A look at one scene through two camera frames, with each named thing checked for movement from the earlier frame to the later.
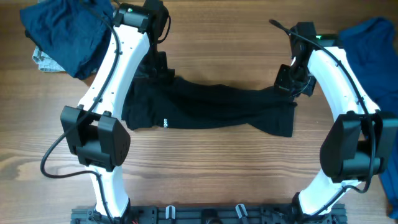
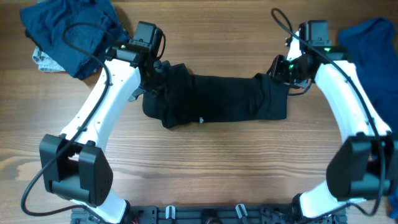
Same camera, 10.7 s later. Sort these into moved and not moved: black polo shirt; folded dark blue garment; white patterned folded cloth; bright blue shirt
Moved: black polo shirt
Not moved: bright blue shirt; white patterned folded cloth; folded dark blue garment
